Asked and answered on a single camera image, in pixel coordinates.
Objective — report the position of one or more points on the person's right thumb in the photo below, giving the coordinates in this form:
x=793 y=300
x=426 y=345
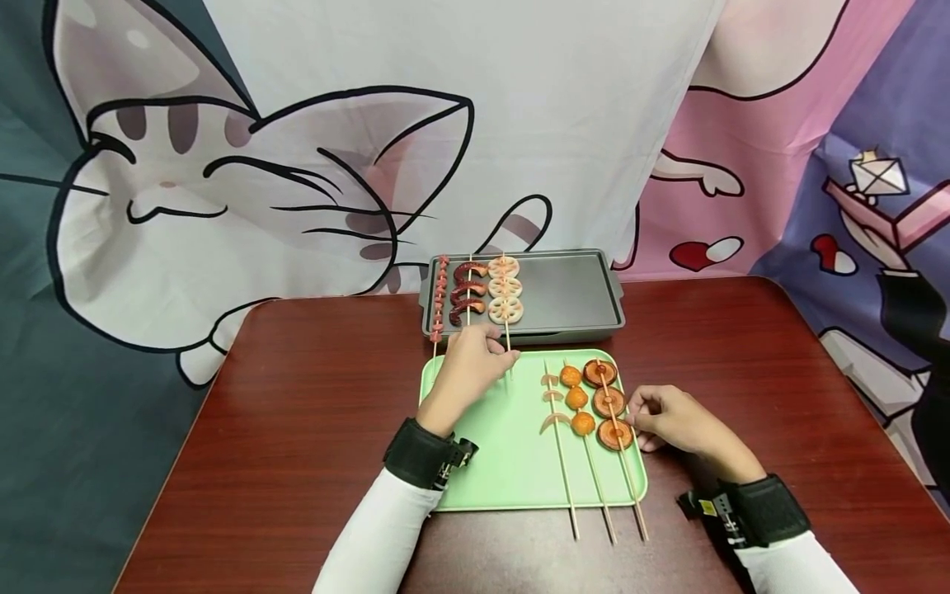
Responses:
x=652 y=443

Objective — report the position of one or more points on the light green plastic tray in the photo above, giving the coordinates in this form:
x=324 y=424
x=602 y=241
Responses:
x=512 y=454

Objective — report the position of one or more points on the brown mushroom skewer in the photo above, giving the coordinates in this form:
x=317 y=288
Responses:
x=608 y=402

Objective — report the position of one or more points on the person's left forearm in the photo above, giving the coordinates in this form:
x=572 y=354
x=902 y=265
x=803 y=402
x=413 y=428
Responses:
x=375 y=540

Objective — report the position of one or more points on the person's right fingers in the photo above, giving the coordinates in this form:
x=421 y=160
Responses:
x=644 y=404

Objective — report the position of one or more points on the lotus root slice skewer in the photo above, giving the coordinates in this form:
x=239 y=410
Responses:
x=505 y=288

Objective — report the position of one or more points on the person's left fingers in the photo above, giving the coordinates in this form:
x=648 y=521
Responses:
x=484 y=333

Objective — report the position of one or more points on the pale crescent slice skewer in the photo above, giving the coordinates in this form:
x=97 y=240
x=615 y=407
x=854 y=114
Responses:
x=552 y=422

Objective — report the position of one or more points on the grey metal baking tray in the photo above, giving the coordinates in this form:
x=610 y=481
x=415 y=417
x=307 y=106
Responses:
x=568 y=293

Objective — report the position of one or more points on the person's left hand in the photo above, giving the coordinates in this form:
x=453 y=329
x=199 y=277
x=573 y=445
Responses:
x=464 y=375

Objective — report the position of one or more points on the small red sausage skewer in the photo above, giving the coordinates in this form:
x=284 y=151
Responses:
x=441 y=289

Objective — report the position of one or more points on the person's right hand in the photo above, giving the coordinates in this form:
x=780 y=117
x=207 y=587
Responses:
x=686 y=425

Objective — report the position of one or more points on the person's left thumb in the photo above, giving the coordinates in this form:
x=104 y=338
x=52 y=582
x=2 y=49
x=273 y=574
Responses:
x=506 y=360

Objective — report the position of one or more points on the orange ball skewer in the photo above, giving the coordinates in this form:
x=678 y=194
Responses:
x=577 y=398

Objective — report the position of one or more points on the black wrist band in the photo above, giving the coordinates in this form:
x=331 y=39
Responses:
x=757 y=513
x=424 y=455

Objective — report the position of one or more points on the person's right forearm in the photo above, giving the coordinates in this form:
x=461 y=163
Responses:
x=798 y=569

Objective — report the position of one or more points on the curved dark red sausage skewer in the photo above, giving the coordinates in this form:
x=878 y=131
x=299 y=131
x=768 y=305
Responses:
x=469 y=289

